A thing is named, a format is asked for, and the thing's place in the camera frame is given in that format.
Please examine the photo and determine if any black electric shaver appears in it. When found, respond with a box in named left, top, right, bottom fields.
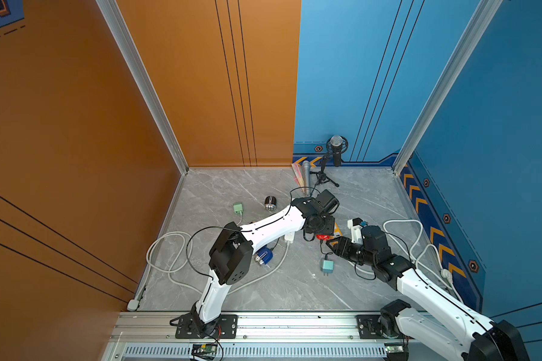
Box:
left=263, top=196, right=277, bottom=212

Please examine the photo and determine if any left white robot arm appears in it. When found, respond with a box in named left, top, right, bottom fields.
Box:
left=190, top=190, right=340, bottom=337

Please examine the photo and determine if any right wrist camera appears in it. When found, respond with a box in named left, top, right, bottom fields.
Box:
left=347, top=218, right=389, bottom=252

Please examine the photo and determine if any green USB charger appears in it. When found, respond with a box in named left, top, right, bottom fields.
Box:
left=233, top=202, right=243, bottom=214

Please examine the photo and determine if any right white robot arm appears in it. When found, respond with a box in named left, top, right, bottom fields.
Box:
left=327, top=237, right=529, bottom=360

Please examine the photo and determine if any blue electric shaver lower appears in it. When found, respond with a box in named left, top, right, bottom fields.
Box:
left=254, top=247, right=273, bottom=266

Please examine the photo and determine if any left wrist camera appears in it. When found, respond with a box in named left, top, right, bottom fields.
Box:
left=316, top=190, right=340, bottom=214

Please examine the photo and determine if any black microphone on tripod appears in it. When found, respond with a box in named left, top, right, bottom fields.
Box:
left=314, top=135, right=349, bottom=187

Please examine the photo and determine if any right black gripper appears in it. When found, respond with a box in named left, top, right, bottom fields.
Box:
left=324, top=236, right=376, bottom=268

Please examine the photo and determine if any white power strip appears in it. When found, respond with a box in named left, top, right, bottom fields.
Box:
left=284, top=232, right=295, bottom=245

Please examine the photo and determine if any red electric shaver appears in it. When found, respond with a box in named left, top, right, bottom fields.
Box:
left=315, top=234, right=333, bottom=241

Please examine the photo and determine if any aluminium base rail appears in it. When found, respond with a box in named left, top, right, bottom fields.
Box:
left=100, top=310, right=435, bottom=361

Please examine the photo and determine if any teal USB charger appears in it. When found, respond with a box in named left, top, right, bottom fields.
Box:
left=321, top=259, right=334, bottom=275

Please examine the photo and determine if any white cable of yellow strip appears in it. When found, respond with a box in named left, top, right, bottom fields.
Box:
left=354, top=219, right=464, bottom=303

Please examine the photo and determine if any grey handheld microphone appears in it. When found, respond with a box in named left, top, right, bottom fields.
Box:
left=301, top=160, right=313, bottom=197

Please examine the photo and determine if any yellow power strip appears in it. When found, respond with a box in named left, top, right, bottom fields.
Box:
left=334, top=223, right=343, bottom=237

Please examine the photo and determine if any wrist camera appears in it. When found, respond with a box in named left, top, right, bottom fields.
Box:
left=347, top=218, right=389, bottom=252
left=316, top=190, right=340, bottom=214

